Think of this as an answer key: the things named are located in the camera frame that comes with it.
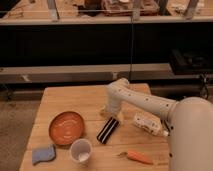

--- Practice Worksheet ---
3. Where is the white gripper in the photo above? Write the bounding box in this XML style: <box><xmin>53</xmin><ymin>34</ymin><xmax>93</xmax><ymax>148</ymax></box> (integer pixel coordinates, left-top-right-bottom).
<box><xmin>99</xmin><ymin>106</ymin><xmax>124</xmax><ymax>124</ymax></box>

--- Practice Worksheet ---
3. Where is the black striped eraser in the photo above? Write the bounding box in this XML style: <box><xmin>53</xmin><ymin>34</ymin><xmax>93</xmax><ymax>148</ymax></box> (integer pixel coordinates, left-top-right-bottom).
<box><xmin>96</xmin><ymin>117</ymin><xmax>119</xmax><ymax>144</ymax></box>

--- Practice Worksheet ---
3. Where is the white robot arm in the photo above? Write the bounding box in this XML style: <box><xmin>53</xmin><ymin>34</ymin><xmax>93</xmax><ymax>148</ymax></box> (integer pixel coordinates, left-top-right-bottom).
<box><xmin>104</xmin><ymin>78</ymin><xmax>213</xmax><ymax>171</ymax></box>

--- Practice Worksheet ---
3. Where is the white ceramic cup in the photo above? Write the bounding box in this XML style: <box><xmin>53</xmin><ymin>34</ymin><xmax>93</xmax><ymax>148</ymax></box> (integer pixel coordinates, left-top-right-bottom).
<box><xmin>69</xmin><ymin>138</ymin><xmax>92</xmax><ymax>164</ymax></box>

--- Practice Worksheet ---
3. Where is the orange plate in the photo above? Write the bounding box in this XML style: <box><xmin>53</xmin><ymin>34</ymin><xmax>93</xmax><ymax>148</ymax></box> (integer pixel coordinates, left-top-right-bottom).
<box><xmin>49</xmin><ymin>111</ymin><xmax>85</xmax><ymax>145</ymax></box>

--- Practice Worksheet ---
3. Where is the orange toy carrot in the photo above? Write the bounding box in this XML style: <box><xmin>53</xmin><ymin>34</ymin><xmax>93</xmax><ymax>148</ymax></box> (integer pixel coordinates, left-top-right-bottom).
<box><xmin>119</xmin><ymin>150</ymin><xmax>153</xmax><ymax>165</ymax></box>

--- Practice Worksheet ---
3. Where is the blue sponge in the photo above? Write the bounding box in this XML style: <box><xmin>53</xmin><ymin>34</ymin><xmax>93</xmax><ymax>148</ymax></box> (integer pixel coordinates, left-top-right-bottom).
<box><xmin>32</xmin><ymin>144</ymin><xmax>56</xmax><ymax>165</ymax></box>

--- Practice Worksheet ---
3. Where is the black box on shelf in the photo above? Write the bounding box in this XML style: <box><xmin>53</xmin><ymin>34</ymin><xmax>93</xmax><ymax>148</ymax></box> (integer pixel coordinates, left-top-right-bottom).
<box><xmin>169</xmin><ymin>49</ymin><xmax>213</xmax><ymax>75</ymax></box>

